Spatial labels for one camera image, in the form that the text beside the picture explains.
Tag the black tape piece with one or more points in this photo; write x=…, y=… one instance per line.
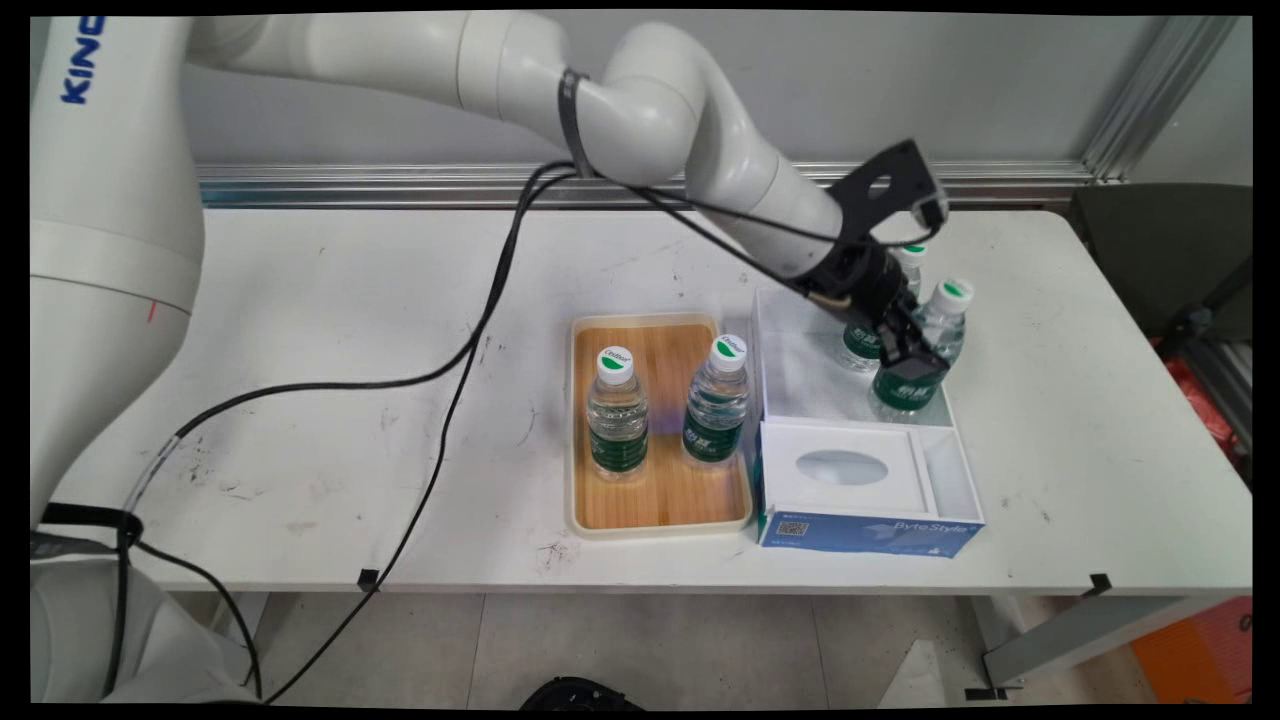
x=369, y=579
x=1100, y=585

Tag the orange box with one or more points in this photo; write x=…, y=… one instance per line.
x=1195, y=650

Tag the red bag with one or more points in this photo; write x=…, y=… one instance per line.
x=1205, y=405

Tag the white insert oval hole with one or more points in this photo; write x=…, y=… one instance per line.
x=850, y=495

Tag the white box blue side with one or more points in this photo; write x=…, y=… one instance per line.
x=870, y=535

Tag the grey metal frame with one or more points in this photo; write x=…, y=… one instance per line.
x=1225, y=385

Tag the bamboo tray cream rim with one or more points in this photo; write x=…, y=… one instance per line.
x=665, y=500

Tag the water bottle green label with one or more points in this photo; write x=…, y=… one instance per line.
x=618, y=420
x=858, y=345
x=948, y=320
x=716, y=410

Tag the diagonal aluminium profile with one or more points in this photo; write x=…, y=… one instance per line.
x=1160, y=90

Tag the black round object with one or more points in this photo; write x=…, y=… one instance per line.
x=580, y=695

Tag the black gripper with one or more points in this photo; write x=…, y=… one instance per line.
x=865, y=285

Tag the grey table leg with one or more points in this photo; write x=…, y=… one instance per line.
x=1080, y=635

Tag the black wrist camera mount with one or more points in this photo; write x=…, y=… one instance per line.
x=900, y=175

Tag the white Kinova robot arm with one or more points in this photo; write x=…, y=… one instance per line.
x=110, y=200

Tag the white table leg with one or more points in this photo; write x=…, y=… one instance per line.
x=245, y=630

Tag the horizontal aluminium rail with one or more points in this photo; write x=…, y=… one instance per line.
x=1000, y=185

